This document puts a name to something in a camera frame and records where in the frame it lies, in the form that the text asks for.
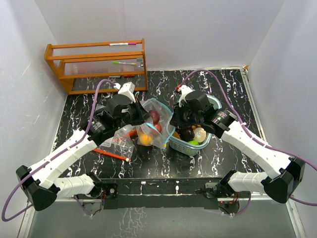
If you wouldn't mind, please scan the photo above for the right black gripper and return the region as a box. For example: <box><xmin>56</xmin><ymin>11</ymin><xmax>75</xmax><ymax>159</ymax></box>
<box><xmin>169</xmin><ymin>101</ymin><xmax>203</xmax><ymax>130</ymax></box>

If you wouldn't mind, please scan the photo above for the red apple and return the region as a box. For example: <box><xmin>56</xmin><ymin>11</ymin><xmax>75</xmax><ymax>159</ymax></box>
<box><xmin>154</xmin><ymin>123</ymin><xmax>162</xmax><ymax>133</ymax></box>

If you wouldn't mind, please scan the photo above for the blue-zipper clear bag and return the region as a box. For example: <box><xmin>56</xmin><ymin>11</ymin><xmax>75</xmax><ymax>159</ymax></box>
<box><xmin>136</xmin><ymin>98</ymin><xmax>175</xmax><ymax>149</ymax></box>

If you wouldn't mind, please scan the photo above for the green yellow mango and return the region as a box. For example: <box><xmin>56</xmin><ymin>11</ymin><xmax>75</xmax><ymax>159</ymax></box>
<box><xmin>138</xmin><ymin>134</ymin><xmax>153</xmax><ymax>146</ymax></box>

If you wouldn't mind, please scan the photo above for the light blue plastic basket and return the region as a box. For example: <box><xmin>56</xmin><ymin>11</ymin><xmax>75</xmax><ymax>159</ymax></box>
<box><xmin>169</xmin><ymin>91</ymin><xmax>222</xmax><ymax>156</ymax></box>

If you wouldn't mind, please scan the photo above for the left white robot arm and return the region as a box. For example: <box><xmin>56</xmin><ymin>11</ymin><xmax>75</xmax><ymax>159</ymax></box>
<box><xmin>16</xmin><ymin>94</ymin><xmax>150</xmax><ymax>211</ymax></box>

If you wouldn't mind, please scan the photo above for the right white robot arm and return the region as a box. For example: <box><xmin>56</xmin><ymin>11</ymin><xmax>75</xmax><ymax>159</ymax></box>
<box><xmin>170</xmin><ymin>89</ymin><xmax>305</xmax><ymax>203</ymax></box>

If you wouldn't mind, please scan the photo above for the orange-zipper clear bag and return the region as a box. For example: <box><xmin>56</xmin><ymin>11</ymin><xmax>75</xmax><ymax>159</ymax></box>
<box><xmin>94</xmin><ymin>125</ymin><xmax>137</xmax><ymax>162</ymax></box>

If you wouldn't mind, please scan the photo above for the orange fruit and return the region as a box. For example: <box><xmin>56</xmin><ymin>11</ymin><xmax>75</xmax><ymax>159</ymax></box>
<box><xmin>172</xmin><ymin>131</ymin><xmax>181</xmax><ymax>139</ymax></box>

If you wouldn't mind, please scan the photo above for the white round bun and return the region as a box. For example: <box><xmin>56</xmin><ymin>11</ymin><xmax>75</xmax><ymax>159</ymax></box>
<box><xmin>193</xmin><ymin>127</ymin><xmax>207</xmax><ymax>143</ymax></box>

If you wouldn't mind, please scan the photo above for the green lime fruit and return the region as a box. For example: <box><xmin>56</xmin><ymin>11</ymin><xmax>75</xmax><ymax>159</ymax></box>
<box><xmin>188</xmin><ymin>140</ymin><xmax>199</xmax><ymax>146</ymax></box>

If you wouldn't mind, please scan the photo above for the red flat box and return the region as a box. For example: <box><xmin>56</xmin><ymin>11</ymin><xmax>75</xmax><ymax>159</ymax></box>
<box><xmin>124</xmin><ymin>74</ymin><xmax>135</xmax><ymax>78</ymax></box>

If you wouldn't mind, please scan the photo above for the orange wooden shelf rack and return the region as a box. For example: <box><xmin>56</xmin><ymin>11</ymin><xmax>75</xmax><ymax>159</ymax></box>
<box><xmin>44</xmin><ymin>39</ymin><xmax>148</xmax><ymax>95</ymax></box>

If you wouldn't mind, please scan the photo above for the green marker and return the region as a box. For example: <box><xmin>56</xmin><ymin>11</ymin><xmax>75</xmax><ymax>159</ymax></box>
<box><xmin>112</xmin><ymin>61</ymin><xmax>137</xmax><ymax>65</ymax></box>

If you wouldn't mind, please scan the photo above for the pink white marker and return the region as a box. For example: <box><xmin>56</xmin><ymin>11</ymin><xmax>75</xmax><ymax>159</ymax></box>
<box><xmin>109</xmin><ymin>42</ymin><xmax>137</xmax><ymax>46</ymax></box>

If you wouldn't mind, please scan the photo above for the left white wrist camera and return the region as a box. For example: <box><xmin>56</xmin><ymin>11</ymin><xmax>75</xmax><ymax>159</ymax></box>
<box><xmin>114</xmin><ymin>82</ymin><xmax>136</xmax><ymax>103</ymax></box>

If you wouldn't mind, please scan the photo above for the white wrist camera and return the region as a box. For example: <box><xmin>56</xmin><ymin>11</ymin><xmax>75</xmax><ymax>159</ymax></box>
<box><xmin>176</xmin><ymin>85</ymin><xmax>194</xmax><ymax>107</ymax></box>
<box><xmin>114</xmin><ymin>82</ymin><xmax>136</xmax><ymax>103</ymax></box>

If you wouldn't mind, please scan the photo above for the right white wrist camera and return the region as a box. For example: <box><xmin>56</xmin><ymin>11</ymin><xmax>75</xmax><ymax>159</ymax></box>
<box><xmin>176</xmin><ymin>85</ymin><xmax>194</xmax><ymax>107</ymax></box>

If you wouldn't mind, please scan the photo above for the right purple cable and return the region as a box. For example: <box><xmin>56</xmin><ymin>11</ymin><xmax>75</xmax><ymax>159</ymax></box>
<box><xmin>176</xmin><ymin>69</ymin><xmax>317</xmax><ymax>216</ymax></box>

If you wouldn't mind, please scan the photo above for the purple cable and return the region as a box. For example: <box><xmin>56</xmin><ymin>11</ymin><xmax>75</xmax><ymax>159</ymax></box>
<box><xmin>176</xmin><ymin>69</ymin><xmax>317</xmax><ymax>216</ymax></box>
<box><xmin>1</xmin><ymin>79</ymin><xmax>121</xmax><ymax>222</ymax></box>

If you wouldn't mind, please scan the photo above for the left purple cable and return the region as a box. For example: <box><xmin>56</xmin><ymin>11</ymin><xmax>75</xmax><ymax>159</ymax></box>
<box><xmin>1</xmin><ymin>79</ymin><xmax>121</xmax><ymax>222</ymax></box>

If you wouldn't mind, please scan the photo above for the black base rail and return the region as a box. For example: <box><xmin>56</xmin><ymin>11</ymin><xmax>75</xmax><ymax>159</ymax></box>
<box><xmin>102</xmin><ymin>178</ymin><xmax>241</xmax><ymax>210</ymax></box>

